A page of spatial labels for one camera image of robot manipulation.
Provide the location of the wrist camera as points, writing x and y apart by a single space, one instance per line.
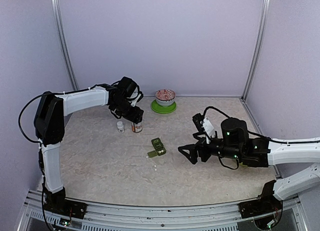
136 97
203 124

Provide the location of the right aluminium frame post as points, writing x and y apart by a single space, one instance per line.
257 49

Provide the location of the amber bottle grey cap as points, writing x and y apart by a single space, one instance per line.
136 127

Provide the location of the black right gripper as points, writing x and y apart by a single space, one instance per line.
193 158

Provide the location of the green plate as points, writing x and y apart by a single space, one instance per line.
163 109

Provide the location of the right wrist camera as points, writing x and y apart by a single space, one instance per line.
203 124

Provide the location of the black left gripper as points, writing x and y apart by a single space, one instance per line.
135 116

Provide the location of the aluminium frame post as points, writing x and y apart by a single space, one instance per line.
63 44
257 49

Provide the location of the green pill organizer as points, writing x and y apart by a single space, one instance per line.
159 148

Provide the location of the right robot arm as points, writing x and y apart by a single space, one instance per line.
258 152

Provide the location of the left aluminium frame post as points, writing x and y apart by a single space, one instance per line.
63 44

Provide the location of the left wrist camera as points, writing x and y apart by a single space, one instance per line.
136 97

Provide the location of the front aluminium rail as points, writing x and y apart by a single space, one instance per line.
112 217

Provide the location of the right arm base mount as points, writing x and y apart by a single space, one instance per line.
264 204

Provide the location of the red patterned white bowl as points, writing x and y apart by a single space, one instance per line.
165 97

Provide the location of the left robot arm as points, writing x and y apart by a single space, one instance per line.
121 98

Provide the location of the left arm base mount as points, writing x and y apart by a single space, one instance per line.
66 207

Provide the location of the small white pill bottle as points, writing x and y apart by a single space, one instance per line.
120 127

